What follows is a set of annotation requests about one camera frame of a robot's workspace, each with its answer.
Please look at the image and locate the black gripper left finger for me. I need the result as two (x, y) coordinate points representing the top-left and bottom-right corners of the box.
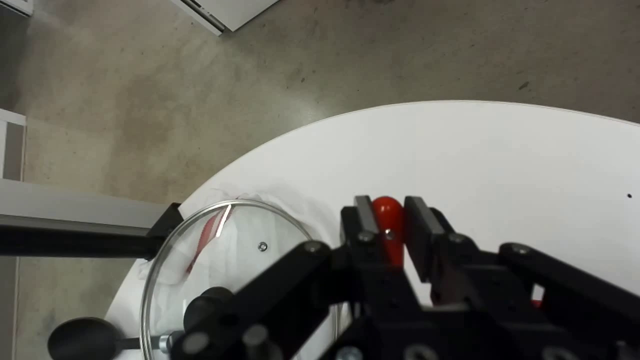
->
(168, 194), (418, 360)

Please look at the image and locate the black plastic serving spoon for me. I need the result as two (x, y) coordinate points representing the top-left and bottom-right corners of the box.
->
(46, 316), (176, 360)

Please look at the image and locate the grey metal door frame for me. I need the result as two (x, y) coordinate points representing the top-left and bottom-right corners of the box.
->
(0, 178), (168, 235)

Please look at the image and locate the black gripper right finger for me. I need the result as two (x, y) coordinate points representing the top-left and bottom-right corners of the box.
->
(404, 194), (640, 335)

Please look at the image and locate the glass pot lid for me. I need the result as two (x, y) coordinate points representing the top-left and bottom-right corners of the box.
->
(139, 197), (323, 360)
(106, 187), (348, 360)

